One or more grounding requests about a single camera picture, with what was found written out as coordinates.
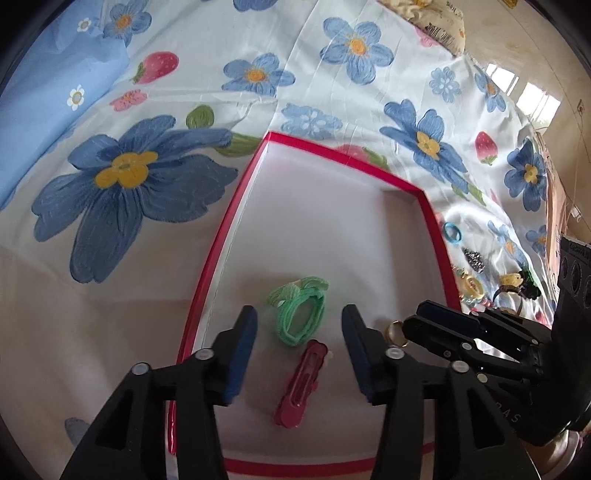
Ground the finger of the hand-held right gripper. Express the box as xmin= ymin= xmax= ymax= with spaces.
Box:
xmin=414 ymin=300 xmax=552 ymax=344
xmin=401 ymin=318 xmax=536 ymax=377

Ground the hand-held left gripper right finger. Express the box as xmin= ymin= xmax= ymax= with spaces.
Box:
xmin=341 ymin=304 xmax=541 ymax=480

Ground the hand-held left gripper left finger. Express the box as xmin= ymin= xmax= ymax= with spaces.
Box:
xmin=60 ymin=305 xmax=258 ymax=480

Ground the gold ring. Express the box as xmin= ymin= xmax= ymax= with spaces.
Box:
xmin=385 ymin=320 xmax=409 ymax=347

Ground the yellow beaded bracelet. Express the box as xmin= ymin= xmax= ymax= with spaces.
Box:
xmin=459 ymin=271 xmax=486 ymax=302

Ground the green hair tie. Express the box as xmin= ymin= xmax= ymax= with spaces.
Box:
xmin=267 ymin=275 xmax=329 ymax=347

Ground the red hair clip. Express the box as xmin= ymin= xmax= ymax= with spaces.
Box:
xmin=273 ymin=340 xmax=333 ymax=428

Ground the red cardboard box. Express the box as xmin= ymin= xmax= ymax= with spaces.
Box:
xmin=164 ymin=131 xmax=462 ymax=478

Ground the person's right hand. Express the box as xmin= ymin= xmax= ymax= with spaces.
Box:
xmin=531 ymin=427 xmax=585 ymax=478

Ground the black scrunchie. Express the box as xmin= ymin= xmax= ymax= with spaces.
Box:
xmin=522 ymin=268 xmax=542 ymax=298

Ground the silver bead cluster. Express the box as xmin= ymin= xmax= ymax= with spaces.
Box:
xmin=463 ymin=248 xmax=488 ymax=273

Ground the brown cardboard box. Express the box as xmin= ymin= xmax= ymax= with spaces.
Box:
xmin=536 ymin=134 xmax=570 ymax=268

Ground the floral bed sheet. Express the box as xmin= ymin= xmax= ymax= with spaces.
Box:
xmin=0 ymin=0 xmax=561 ymax=480

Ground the panda print pillow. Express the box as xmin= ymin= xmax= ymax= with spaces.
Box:
xmin=379 ymin=0 xmax=467 ymax=56

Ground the light blue pillow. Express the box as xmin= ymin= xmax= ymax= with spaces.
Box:
xmin=0 ymin=0 xmax=134 ymax=208

